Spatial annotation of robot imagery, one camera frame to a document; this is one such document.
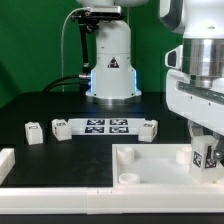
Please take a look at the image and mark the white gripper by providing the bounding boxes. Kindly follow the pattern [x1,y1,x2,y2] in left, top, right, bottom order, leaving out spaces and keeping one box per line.
[166,69,224,161]

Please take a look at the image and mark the white square tabletop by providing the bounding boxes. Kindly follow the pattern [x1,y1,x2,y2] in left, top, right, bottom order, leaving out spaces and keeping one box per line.
[112,144,224,185]

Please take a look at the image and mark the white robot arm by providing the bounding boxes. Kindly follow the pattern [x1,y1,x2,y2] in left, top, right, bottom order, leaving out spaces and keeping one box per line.
[72,0,224,161]

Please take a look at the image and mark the white base tag plate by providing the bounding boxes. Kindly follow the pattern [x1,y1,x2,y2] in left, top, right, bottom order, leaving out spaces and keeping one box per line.
[68,118,145,135]

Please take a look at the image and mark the white left fence piece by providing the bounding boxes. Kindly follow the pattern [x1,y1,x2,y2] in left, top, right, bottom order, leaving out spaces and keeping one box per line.
[0,148,15,185]

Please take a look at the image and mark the white front fence wall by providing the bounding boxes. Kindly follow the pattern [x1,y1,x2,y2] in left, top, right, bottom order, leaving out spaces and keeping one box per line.
[0,184,224,214]

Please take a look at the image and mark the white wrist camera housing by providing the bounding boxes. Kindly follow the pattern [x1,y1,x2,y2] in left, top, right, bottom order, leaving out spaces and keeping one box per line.
[165,45,183,70]

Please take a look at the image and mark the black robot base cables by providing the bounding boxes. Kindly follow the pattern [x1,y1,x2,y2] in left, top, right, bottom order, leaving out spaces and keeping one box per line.
[41,74,92,93]

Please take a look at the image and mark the black camera stand pole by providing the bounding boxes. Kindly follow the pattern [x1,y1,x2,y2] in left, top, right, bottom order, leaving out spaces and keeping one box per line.
[79,24,91,74]

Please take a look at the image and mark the black camera on stand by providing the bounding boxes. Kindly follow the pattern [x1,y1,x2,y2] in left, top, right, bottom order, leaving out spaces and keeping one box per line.
[71,6,122,24]

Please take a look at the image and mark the white camera cable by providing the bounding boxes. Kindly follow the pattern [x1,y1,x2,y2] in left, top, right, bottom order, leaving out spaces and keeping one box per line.
[60,7,91,93]

